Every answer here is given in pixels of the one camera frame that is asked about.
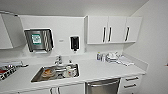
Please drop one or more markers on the small clear bottle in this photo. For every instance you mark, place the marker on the small clear bottle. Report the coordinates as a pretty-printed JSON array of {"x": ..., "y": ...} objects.
[{"x": 102, "y": 58}]

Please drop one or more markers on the white cup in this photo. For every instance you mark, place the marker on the white cup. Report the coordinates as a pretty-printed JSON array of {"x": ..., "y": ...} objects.
[{"x": 69, "y": 71}]

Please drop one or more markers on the black soap dispenser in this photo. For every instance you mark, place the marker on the black soap dispenser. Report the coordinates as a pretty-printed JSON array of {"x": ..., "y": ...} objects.
[{"x": 74, "y": 43}]

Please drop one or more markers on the white narrow drawer unit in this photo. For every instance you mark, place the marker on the white narrow drawer unit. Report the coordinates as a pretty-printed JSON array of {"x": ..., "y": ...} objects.
[{"x": 130, "y": 84}]

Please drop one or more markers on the stainless steel dishwasher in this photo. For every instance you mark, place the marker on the stainless steel dishwasher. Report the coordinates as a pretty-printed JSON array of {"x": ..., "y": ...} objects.
[{"x": 101, "y": 87}]

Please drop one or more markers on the small sink soap pump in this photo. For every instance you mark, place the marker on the small sink soap pump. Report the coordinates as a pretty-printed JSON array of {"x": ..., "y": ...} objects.
[{"x": 70, "y": 62}]

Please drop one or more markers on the stainless steel sink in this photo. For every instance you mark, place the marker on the stainless steel sink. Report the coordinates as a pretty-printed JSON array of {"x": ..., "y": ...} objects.
[{"x": 36, "y": 78}]

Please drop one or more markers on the stack of white dishes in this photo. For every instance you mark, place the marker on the stack of white dishes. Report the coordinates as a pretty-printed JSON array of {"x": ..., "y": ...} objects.
[{"x": 113, "y": 58}]

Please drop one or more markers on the steel paper towel dispenser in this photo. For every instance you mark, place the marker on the steel paper towel dispenser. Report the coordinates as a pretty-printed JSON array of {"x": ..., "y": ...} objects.
[{"x": 38, "y": 40}]

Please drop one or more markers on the brown bowl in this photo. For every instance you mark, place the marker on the brown bowl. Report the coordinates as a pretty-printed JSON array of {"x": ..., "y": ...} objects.
[{"x": 48, "y": 72}]

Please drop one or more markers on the chrome faucet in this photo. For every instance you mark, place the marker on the chrome faucet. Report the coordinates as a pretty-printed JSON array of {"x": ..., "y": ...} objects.
[{"x": 59, "y": 60}]

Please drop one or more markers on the dish drying rack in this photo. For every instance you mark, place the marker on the dish drying rack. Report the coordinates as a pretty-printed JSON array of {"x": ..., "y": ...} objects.
[{"x": 11, "y": 70}]

